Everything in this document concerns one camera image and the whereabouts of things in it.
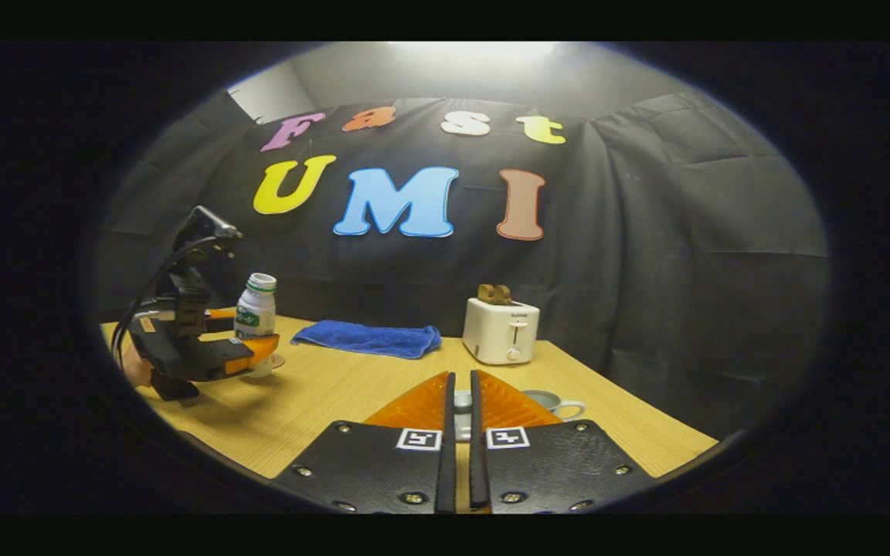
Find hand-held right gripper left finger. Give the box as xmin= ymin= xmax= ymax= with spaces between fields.
xmin=273 ymin=371 xmax=457 ymax=515

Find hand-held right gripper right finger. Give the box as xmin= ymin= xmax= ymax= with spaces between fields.
xmin=468 ymin=370 xmax=656 ymax=515

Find round brown coaster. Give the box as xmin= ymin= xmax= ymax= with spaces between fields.
xmin=246 ymin=353 xmax=287 ymax=379

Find white green-label water bottle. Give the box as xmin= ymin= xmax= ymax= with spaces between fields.
xmin=234 ymin=273 xmax=278 ymax=378

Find white blue teacup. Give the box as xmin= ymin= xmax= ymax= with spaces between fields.
xmin=522 ymin=388 xmax=586 ymax=420

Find blue towel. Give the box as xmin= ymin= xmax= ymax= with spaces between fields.
xmin=291 ymin=320 xmax=443 ymax=361

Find white toaster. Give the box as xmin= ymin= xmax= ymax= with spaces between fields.
xmin=462 ymin=297 xmax=541 ymax=366

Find black backdrop cloth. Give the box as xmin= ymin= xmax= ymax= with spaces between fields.
xmin=93 ymin=91 xmax=832 ymax=441

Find ceiling light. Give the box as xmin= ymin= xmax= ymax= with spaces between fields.
xmin=387 ymin=42 xmax=562 ymax=63

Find black cable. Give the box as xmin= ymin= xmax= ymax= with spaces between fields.
xmin=124 ymin=241 xmax=222 ymax=341
xmin=110 ymin=234 xmax=222 ymax=364

